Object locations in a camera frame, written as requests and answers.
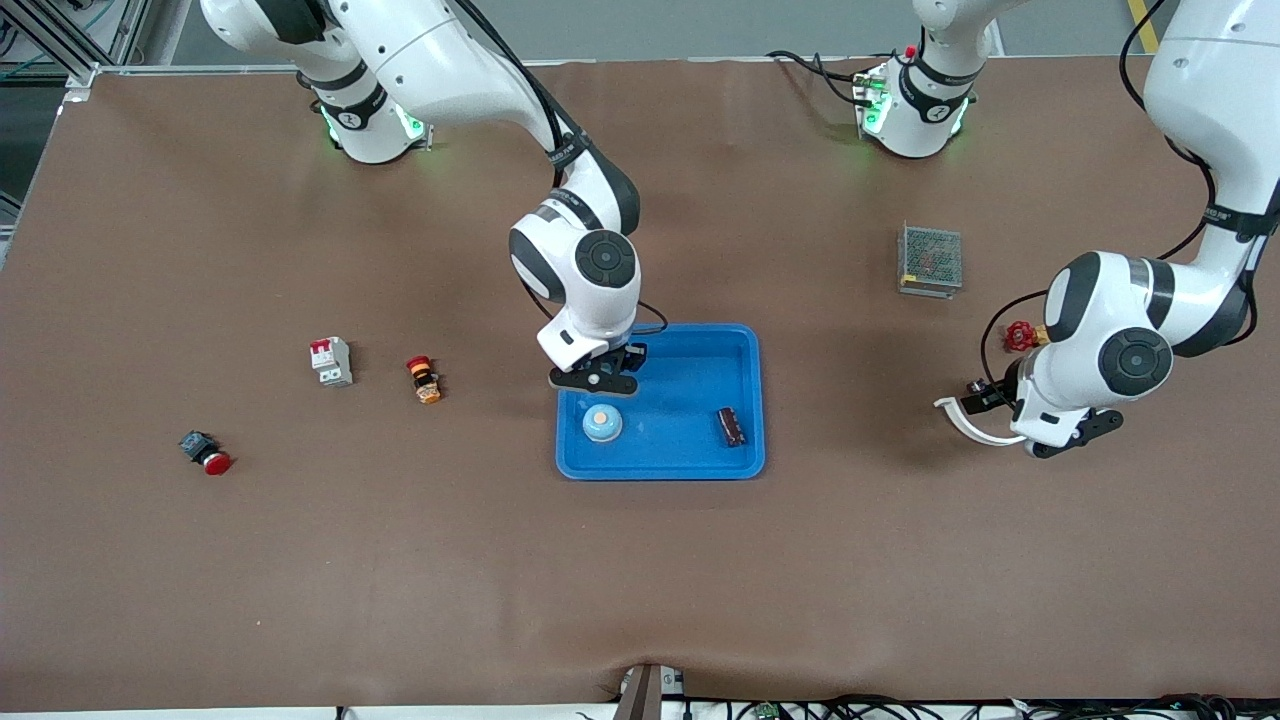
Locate white circuit breaker red switch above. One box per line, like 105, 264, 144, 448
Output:
309, 336, 354, 389

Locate perforated metal power supply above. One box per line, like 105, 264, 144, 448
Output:
897, 222, 964, 300

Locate aluminium frame profile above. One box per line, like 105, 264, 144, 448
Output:
0, 0, 151, 101

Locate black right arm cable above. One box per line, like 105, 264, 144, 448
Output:
450, 0, 669, 336

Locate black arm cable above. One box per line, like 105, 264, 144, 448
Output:
980, 0, 1216, 391
450, 0, 669, 336

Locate red mushroom pushbutton blue block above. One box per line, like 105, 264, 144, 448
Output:
178, 430, 234, 477

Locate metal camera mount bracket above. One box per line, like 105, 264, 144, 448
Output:
612, 662, 689, 720

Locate brown table cover mat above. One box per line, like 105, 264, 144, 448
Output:
0, 55, 1280, 713

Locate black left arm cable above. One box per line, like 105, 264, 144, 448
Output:
980, 0, 1216, 391

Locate black base cables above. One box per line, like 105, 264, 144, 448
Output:
765, 48, 871, 106

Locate blue plastic tray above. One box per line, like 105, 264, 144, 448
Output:
556, 323, 767, 482

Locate yellow red emergency stop switch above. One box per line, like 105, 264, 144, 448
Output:
405, 355, 443, 405

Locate white half-round pipe clamp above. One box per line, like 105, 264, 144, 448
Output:
933, 397, 1031, 447

